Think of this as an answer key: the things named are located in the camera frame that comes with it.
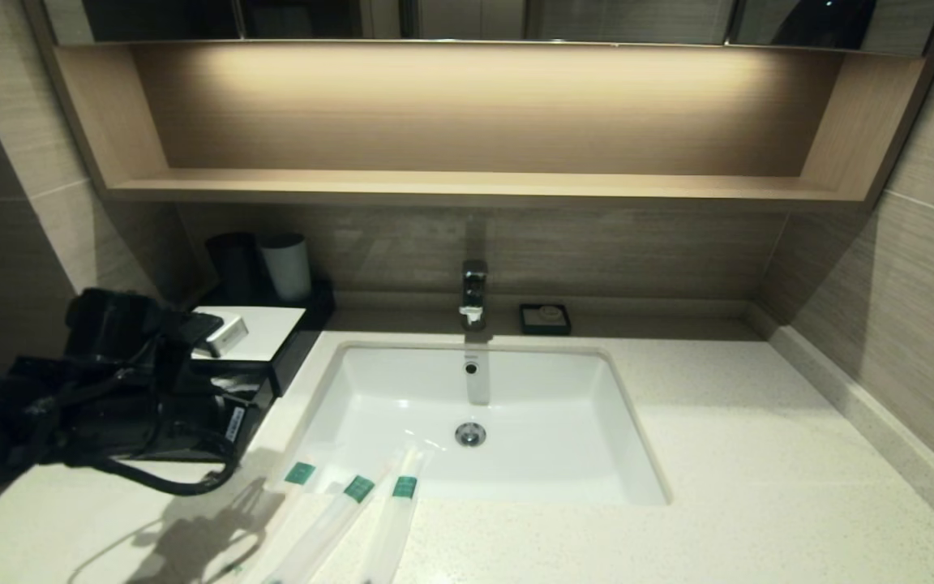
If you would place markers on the black cup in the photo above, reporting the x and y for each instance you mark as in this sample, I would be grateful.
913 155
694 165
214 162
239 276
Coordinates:
232 266

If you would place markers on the toothbrush packet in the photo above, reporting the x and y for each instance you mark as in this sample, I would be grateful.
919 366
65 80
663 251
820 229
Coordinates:
398 519
329 527

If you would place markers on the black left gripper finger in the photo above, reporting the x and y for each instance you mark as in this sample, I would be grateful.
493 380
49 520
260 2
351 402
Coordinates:
233 426

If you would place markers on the black amenity box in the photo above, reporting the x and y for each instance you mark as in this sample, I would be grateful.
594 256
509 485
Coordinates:
313 312

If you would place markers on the chrome sink drain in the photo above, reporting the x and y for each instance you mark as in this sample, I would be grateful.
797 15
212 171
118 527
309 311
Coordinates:
471 435

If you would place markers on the light wooden wall shelf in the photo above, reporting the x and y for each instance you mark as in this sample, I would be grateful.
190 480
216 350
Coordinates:
475 113

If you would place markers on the black soap dish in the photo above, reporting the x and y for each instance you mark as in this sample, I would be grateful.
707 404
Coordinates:
528 323

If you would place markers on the chrome faucet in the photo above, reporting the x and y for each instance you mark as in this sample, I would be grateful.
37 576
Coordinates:
473 290

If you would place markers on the black box drawer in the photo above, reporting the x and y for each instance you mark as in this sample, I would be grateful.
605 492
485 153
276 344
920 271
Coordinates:
260 414

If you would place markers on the round soap bar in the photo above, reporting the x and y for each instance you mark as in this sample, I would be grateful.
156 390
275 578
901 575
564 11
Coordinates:
549 313

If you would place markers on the white sink basin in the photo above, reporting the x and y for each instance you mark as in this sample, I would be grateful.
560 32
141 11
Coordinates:
548 422

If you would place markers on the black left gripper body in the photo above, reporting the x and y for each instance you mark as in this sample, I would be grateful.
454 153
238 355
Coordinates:
134 422

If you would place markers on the white cup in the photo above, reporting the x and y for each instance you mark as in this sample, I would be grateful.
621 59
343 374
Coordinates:
287 266

